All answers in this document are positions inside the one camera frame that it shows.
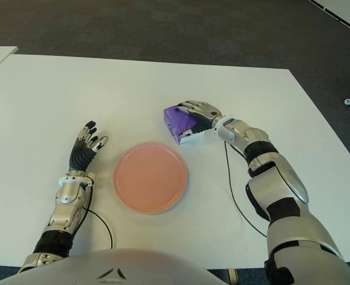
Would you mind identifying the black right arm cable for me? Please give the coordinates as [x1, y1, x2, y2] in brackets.
[223, 141, 267, 238]

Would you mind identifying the pink round plate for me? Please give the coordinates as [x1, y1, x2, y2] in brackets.
[113, 141, 189, 214]

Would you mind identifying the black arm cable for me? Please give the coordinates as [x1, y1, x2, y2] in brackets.
[80, 180, 113, 249]
[223, 141, 267, 238]

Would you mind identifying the purple tissue paper pack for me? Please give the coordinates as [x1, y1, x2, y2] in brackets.
[163, 104, 207, 145]

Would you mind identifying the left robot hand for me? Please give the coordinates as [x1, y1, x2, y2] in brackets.
[68, 120, 109, 172]

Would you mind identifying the white panel with black edge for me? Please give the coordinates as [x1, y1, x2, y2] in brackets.
[308, 0, 350, 35]

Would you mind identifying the silver robot torso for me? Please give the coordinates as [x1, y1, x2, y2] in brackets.
[0, 248, 220, 285]

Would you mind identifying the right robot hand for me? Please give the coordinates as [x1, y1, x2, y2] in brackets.
[176, 100, 225, 139]

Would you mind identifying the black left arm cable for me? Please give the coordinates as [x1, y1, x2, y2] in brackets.
[80, 180, 113, 249]

